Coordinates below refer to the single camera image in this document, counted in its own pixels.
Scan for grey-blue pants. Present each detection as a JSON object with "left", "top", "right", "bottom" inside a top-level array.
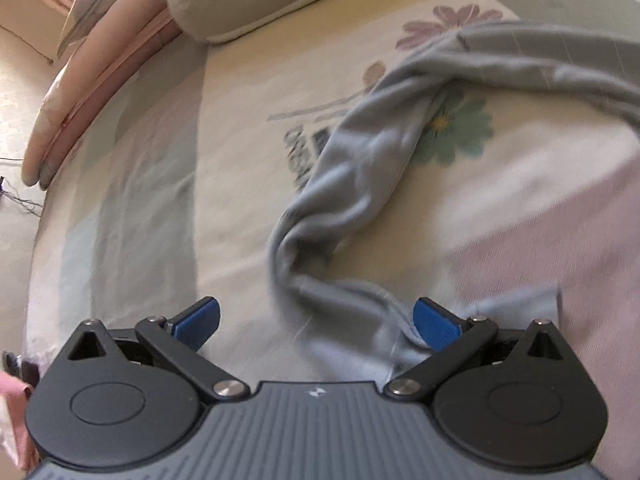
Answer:
[{"left": 268, "top": 21, "right": 639, "bottom": 385}]

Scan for patchwork bed sheet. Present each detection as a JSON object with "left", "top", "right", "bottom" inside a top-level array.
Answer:
[{"left": 26, "top": 0, "right": 639, "bottom": 479}]

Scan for pink folded quilt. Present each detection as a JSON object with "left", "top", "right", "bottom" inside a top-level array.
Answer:
[{"left": 22, "top": 0, "right": 180, "bottom": 188}]

